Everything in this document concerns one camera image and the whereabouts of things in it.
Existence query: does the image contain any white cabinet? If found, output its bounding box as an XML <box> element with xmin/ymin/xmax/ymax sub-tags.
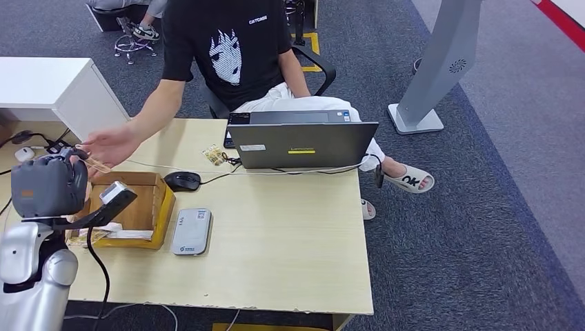
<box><xmin>0</xmin><ymin>57</ymin><xmax>130</xmax><ymax>143</ymax></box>

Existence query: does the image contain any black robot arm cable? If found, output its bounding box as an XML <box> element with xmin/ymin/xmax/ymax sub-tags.
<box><xmin>86</xmin><ymin>225</ymin><xmax>112</xmax><ymax>331</ymax></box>

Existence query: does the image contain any background person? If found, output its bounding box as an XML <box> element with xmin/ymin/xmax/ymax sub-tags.
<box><xmin>86</xmin><ymin>0</ymin><xmax>169</xmax><ymax>42</ymax></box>

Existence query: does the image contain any grey card reader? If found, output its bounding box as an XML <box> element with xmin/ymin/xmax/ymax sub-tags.
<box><xmin>170</xmin><ymin>208</ymin><xmax>213</xmax><ymax>257</ymax></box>

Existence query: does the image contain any person's right hand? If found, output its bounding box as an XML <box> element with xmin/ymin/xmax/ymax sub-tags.
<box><xmin>74</xmin><ymin>126</ymin><xmax>143</xmax><ymax>180</ymax></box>

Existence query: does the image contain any chrome stool base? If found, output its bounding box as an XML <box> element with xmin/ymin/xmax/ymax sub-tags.
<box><xmin>113</xmin><ymin>17</ymin><xmax>158</xmax><ymax>66</ymax></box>

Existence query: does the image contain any black office chair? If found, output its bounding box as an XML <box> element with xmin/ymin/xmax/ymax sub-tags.
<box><xmin>197</xmin><ymin>44</ymin><xmax>337</xmax><ymax>120</ymax></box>

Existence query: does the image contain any white card bundle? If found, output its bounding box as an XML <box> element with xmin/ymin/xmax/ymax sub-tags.
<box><xmin>68</xmin><ymin>222</ymin><xmax>154</xmax><ymax>248</ymax></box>

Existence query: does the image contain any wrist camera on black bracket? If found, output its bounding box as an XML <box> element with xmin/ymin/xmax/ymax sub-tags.
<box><xmin>52</xmin><ymin>181</ymin><xmax>138</xmax><ymax>232</ymax></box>

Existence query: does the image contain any grey laptop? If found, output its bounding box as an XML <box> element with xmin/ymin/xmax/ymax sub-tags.
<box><xmin>226</xmin><ymin>109</ymin><xmax>379</xmax><ymax>170</ymax></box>

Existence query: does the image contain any open cardboard box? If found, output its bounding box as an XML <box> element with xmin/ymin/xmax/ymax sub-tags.
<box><xmin>66</xmin><ymin>171</ymin><xmax>177</xmax><ymax>250</ymax></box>

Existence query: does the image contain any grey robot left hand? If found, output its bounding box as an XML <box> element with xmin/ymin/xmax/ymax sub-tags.
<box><xmin>10</xmin><ymin>147</ymin><xmax>90</xmax><ymax>219</ymax></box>

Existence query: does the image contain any black mouse cable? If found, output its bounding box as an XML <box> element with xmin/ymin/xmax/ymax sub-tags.
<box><xmin>199</xmin><ymin>152</ymin><xmax>244</xmax><ymax>186</ymax></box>

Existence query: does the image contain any person's left beige sandal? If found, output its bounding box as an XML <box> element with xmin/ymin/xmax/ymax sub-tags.
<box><xmin>383</xmin><ymin>165</ymin><xmax>435</xmax><ymax>194</ymax></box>

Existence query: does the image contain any grey kiosk stand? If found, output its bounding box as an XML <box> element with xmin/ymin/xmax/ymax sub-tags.
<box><xmin>387</xmin><ymin>0</ymin><xmax>483</xmax><ymax>136</ymax></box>

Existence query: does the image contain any black computer mouse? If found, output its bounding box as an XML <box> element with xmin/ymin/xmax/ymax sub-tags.
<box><xmin>163</xmin><ymin>171</ymin><xmax>201</xmax><ymax>193</ymax></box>

